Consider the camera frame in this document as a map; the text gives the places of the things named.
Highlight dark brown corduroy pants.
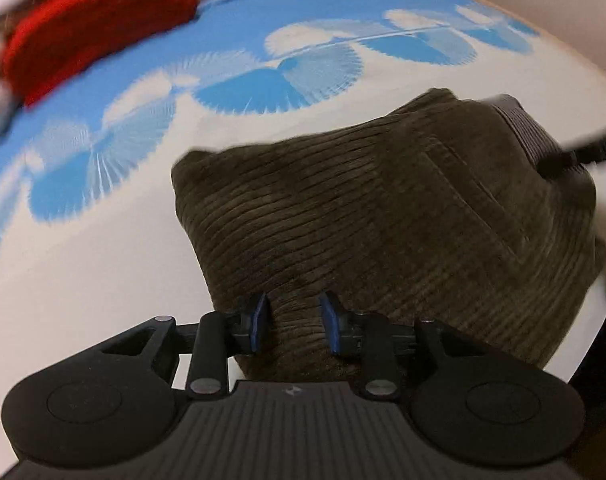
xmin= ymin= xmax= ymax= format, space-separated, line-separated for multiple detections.
xmin=172 ymin=89 xmax=606 ymax=382

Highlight blue white patterned bed sheet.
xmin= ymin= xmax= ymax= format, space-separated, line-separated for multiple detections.
xmin=0 ymin=0 xmax=606 ymax=474

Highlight red folded blanket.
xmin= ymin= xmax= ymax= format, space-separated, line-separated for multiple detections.
xmin=2 ymin=0 xmax=199 ymax=106

